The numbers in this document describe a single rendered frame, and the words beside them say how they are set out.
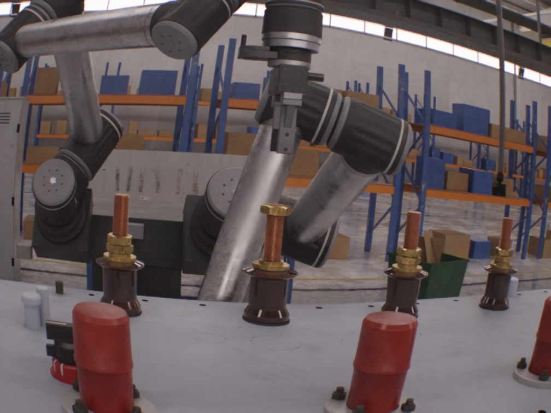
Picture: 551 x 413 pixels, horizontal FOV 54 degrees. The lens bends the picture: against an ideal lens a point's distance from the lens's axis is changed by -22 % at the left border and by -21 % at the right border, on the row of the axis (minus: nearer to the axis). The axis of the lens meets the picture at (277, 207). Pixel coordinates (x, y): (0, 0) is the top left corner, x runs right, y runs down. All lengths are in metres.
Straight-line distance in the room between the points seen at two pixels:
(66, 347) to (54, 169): 1.59
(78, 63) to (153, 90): 6.81
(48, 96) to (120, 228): 7.65
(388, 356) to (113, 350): 0.31
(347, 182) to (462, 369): 0.91
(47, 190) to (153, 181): 3.67
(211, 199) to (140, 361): 1.43
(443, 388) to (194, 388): 0.35
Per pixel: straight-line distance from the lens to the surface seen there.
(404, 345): 0.73
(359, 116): 1.56
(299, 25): 1.10
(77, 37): 1.39
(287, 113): 1.07
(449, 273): 5.46
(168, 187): 5.90
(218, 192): 2.28
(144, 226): 2.76
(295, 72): 1.08
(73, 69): 2.01
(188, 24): 1.11
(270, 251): 1.14
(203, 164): 5.93
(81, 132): 2.31
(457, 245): 10.49
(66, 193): 2.27
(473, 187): 10.57
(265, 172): 1.52
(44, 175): 2.31
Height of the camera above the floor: 1.69
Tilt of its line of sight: 6 degrees down
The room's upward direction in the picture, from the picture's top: 5 degrees clockwise
